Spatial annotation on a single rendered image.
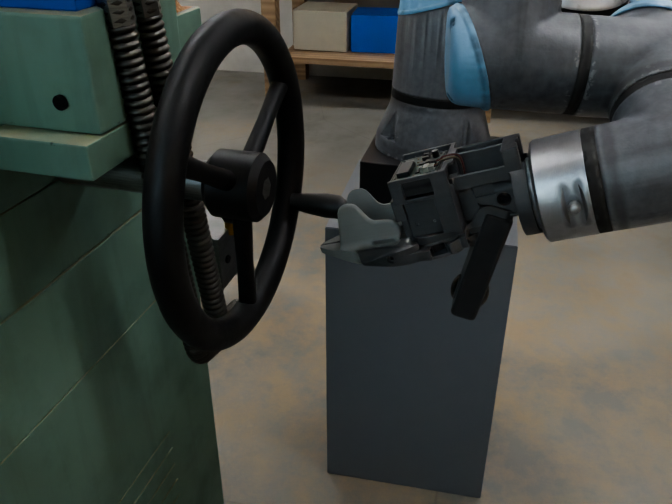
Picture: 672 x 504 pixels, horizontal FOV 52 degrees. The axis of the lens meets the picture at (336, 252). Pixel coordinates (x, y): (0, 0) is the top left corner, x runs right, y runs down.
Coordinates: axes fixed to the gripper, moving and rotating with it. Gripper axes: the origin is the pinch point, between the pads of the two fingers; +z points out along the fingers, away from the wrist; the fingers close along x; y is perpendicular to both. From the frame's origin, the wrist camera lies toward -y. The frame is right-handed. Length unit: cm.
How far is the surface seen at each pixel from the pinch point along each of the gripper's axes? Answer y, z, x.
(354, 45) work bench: -16, 82, -272
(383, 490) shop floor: -67, 25, -34
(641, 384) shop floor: -84, -22, -81
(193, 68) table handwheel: 22.2, -1.9, 14.8
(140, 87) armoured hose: 21.8, 5.9, 10.4
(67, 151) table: 19.6, 10.3, 16.2
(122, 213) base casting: 9.1, 22.3, -0.1
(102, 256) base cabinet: 6.4, 23.3, 4.6
